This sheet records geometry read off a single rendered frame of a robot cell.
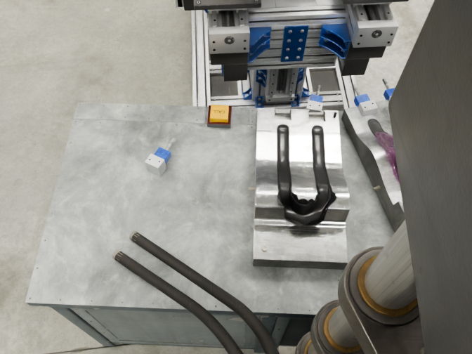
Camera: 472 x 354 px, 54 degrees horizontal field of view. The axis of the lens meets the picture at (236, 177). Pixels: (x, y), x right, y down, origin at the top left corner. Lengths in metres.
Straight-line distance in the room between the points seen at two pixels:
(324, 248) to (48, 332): 1.36
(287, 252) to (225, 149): 0.42
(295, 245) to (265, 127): 0.39
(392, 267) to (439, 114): 0.24
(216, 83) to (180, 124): 0.91
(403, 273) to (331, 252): 0.86
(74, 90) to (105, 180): 1.41
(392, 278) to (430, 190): 0.23
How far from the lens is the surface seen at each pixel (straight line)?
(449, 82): 0.27
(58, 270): 1.45
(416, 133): 0.31
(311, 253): 1.33
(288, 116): 1.54
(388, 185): 1.45
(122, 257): 1.37
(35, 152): 2.70
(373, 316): 0.58
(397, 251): 0.47
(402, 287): 0.51
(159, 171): 1.47
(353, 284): 0.59
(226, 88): 2.46
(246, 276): 1.35
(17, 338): 2.32
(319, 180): 1.37
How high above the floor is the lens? 2.09
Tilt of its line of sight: 60 degrees down
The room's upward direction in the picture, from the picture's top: straight up
